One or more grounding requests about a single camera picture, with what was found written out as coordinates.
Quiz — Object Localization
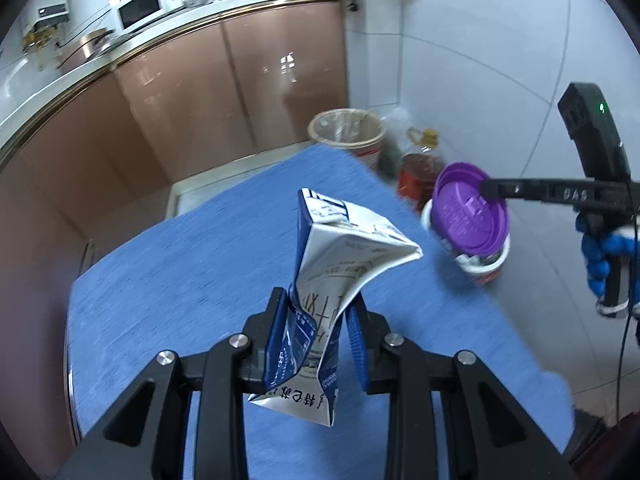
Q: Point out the brown kitchen cabinets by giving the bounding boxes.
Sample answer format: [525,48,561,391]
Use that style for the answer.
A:
[1,0,347,474]

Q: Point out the beige trash bin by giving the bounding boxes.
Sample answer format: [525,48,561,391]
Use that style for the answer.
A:
[307,108,386,170]

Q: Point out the cooking oil bottle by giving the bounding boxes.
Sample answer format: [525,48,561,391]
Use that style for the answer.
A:
[397,127,446,214]

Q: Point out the white microwave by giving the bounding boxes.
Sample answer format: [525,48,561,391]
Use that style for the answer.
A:
[116,0,169,32]

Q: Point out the right gloved hand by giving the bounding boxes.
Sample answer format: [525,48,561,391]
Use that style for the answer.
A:
[576,214,639,320]

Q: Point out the white blue milk carton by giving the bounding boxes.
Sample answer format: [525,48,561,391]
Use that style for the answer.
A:
[250,188,422,427]

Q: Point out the white trash bin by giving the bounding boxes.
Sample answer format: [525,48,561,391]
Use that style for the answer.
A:
[421,200,511,286]

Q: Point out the white water heater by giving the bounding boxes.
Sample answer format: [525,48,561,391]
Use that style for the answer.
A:
[34,3,70,30]

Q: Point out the blue towel cloth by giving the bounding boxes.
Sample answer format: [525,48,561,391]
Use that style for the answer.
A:
[60,146,574,479]

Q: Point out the purple plastic lid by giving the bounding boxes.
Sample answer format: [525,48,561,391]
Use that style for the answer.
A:
[432,162,510,257]

